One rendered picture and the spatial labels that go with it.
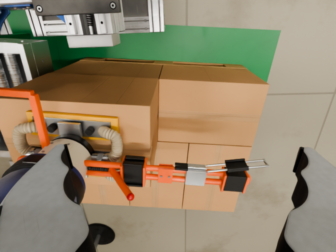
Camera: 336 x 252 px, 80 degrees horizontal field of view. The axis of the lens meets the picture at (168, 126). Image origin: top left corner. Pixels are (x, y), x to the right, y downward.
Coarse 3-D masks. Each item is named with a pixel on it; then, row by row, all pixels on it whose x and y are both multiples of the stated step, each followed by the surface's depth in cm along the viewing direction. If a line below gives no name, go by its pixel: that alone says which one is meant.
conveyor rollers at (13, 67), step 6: (6, 54) 105; (12, 54) 107; (0, 60) 111; (6, 60) 107; (12, 60) 108; (0, 66) 110; (12, 66) 109; (0, 72) 111; (12, 72) 110; (18, 72) 112; (0, 78) 112; (6, 78) 115; (12, 78) 111; (18, 78) 112; (0, 84) 113; (6, 84) 115; (18, 84) 113
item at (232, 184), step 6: (222, 168) 71; (228, 174) 68; (234, 174) 68; (240, 174) 68; (246, 174) 69; (222, 180) 69; (228, 180) 68; (234, 180) 68; (240, 180) 68; (246, 180) 68; (222, 186) 70; (228, 186) 70; (234, 186) 69; (240, 186) 69
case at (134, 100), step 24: (0, 96) 75; (48, 96) 77; (72, 96) 78; (96, 96) 80; (120, 96) 81; (144, 96) 82; (0, 120) 78; (24, 120) 78; (120, 120) 76; (144, 120) 76; (96, 144) 82; (144, 144) 81
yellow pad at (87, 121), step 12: (48, 120) 75; (60, 120) 75; (72, 120) 74; (84, 120) 74; (96, 120) 75; (108, 120) 74; (36, 132) 77; (48, 132) 77; (84, 132) 77; (96, 132) 76
